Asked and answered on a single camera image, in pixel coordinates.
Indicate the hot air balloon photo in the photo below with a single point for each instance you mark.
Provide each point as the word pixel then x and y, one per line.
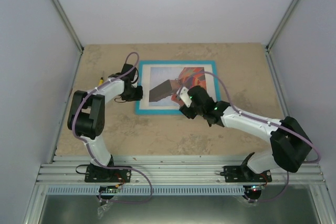
pixel 166 81

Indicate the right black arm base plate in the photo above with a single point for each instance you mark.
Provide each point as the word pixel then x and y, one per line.
pixel 240 174

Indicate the yellow handled screwdriver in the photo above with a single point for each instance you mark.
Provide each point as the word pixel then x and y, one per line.
pixel 101 80

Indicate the left aluminium corner post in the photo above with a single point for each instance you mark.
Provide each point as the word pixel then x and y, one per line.
pixel 69 27

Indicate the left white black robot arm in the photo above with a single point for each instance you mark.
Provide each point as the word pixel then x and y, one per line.
pixel 87 117

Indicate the right aluminium corner post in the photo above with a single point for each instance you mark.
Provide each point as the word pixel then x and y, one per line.
pixel 283 22

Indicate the aluminium corner post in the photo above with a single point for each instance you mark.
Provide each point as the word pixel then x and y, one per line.
pixel 69 27
pixel 283 22

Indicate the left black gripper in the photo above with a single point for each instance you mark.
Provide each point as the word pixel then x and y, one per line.
pixel 138 97

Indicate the teal wooden picture frame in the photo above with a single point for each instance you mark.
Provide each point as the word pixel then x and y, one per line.
pixel 143 108

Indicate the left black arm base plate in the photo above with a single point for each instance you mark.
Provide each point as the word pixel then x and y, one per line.
pixel 97 174

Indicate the aluminium rail platform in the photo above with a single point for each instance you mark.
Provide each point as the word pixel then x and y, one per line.
pixel 161 170

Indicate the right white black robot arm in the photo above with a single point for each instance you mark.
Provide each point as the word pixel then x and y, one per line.
pixel 289 144

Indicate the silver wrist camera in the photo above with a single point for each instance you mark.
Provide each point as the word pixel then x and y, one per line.
pixel 134 82
pixel 183 98

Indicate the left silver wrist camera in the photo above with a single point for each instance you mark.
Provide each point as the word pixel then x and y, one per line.
pixel 134 82

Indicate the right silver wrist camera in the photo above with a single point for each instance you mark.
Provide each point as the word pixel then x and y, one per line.
pixel 183 98

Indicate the grey slotted cable duct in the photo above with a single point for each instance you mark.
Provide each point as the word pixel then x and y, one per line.
pixel 144 190

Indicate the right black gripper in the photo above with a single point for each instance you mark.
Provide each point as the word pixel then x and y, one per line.
pixel 187 113

